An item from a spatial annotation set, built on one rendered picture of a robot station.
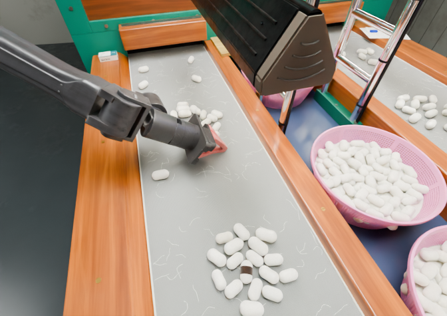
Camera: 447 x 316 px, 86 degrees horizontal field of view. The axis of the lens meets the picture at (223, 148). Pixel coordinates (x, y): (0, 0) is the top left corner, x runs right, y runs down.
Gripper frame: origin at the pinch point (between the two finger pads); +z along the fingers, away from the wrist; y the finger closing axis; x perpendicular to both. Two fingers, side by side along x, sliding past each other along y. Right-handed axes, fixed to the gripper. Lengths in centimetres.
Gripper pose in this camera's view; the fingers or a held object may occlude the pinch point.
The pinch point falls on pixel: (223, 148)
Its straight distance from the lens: 57.1
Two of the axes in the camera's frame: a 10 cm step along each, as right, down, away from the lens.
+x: -6.0, 6.7, 4.4
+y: -3.1, -7.0, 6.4
